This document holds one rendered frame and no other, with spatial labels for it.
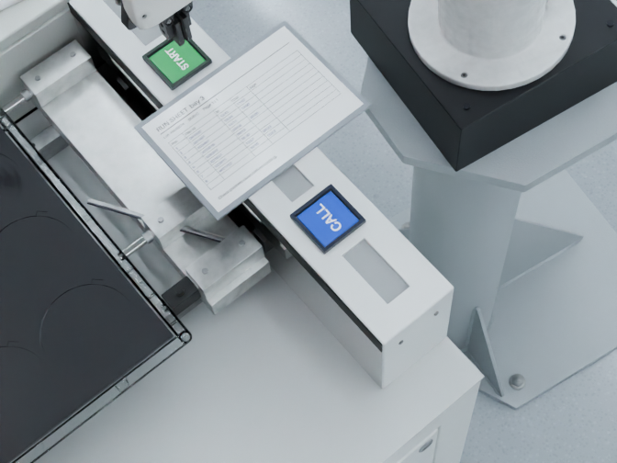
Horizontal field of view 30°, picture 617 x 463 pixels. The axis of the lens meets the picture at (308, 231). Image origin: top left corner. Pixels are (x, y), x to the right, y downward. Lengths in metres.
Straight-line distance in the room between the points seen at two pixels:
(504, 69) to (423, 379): 0.36
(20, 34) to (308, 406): 0.53
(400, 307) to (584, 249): 1.13
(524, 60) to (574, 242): 0.96
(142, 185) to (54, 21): 0.22
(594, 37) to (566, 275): 0.92
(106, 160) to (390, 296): 0.39
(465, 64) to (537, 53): 0.08
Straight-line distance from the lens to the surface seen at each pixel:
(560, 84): 1.35
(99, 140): 1.36
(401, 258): 1.16
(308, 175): 1.21
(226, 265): 1.23
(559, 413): 2.13
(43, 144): 1.41
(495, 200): 1.59
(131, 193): 1.32
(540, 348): 2.15
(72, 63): 1.39
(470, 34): 1.29
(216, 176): 1.21
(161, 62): 1.30
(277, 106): 1.25
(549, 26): 1.35
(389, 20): 1.37
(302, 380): 1.27
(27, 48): 1.39
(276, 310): 1.30
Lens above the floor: 2.02
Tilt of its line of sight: 64 degrees down
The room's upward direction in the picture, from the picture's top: 7 degrees counter-clockwise
